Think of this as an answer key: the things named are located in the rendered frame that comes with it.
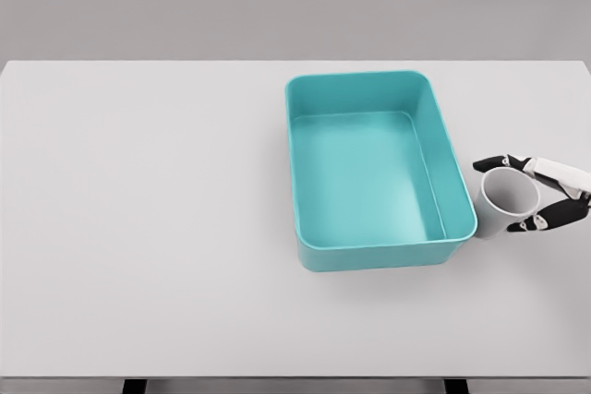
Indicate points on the white paper cup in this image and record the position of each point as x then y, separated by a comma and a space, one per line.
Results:
508, 195

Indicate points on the teal rectangular plastic basket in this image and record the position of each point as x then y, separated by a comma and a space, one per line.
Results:
369, 172

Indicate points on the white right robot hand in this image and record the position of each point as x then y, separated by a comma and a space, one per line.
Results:
561, 178

